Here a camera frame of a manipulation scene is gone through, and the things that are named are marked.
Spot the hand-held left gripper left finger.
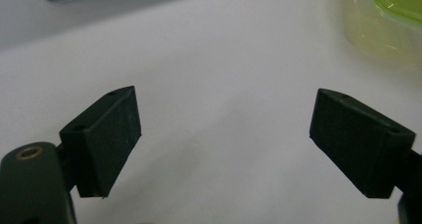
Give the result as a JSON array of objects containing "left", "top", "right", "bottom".
[{"left": 59, "top": 85, "right": 142, "bottom": 199}]

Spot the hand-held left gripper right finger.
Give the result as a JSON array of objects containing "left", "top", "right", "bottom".
[{"left": 309, "top": 88, "right": 417, "bottom": 200}]

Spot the clear container with green lid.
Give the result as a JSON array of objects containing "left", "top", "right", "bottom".
[{"left": 337, "top": 0, "right": 422, "bottom": 71}]

